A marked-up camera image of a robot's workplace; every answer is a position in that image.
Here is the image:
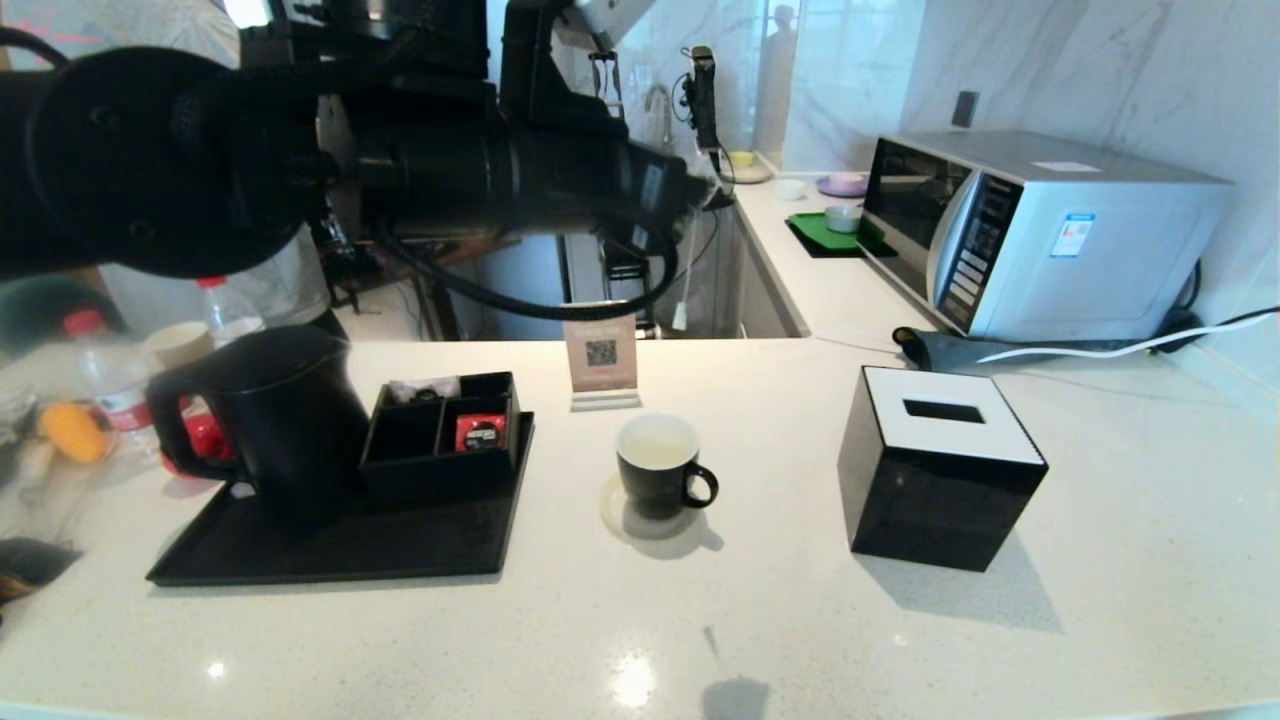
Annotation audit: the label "black electric kettle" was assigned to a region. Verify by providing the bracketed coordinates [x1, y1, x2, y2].
[146, 325, 371, 527]

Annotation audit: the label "chrome kitchen faucet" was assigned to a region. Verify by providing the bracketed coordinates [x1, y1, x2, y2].
[645, 83, 677, 151]

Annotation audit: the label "green tray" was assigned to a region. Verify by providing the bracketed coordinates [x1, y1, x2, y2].
[785, 210, 897, 259]

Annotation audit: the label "wooden desk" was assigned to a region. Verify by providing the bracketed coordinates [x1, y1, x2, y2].
[335, 235, 521, 341]

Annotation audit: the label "QR code sign stand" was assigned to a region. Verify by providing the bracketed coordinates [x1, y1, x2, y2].
[562, 315, 643, 413]

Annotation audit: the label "white sugar sachets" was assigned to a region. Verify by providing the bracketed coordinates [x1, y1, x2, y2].
[390, 376, 461, 402]

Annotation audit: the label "red coffee sachet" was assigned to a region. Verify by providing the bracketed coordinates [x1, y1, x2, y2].
[457, 413, 509, 453]

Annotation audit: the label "black mug white inside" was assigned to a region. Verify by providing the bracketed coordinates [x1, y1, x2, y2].
[616, 412, 720, 521]

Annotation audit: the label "white saucer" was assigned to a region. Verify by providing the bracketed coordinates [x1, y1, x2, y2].
[600, 474, 701, 542]

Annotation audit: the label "black compartment organizer box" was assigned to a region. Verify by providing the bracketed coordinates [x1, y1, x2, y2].
[360, 372, 524, 503]

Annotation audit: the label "person in grey t-shirt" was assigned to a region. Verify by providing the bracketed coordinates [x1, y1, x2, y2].
[0, 0, 333, 339]

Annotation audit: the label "water bottle red cap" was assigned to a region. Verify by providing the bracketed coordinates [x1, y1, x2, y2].
[62, 310, 163, 433]
[195, 277, 267, 346]

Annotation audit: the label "black tissue box white lid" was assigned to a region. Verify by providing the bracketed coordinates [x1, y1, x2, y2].
[838, 366, 1051, 573]

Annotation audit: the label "silver microwave oven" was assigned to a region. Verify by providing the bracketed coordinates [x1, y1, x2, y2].
[858, 131, 1236, 343]

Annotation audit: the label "black serving tray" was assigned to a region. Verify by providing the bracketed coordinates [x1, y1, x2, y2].
[147, 412, 536, 587]

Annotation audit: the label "brown paper cup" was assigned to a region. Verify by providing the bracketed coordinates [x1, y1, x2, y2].
[143, 320, 216, 367]

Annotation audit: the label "red toy apple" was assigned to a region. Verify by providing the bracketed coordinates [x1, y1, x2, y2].
[178, 395, 237, 473]

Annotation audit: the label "green chair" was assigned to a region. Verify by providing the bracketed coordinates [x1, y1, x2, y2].
[0, 275, 126, 353]

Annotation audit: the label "orange toy fruit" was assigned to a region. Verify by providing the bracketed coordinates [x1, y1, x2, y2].
[38, 400, 109, 463]

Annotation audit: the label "tall black frame stand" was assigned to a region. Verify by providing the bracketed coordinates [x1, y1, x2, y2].
[590, 48, 627, 126]

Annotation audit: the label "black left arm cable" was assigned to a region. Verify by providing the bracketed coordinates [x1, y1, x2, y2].
[373, 222, 683, 323]

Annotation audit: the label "white power cable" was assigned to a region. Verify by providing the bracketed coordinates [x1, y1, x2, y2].
[978, 308, 1280, 365]

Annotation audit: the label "black power cable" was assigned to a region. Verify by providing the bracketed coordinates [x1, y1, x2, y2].
[1150, 262, 1280, 347]

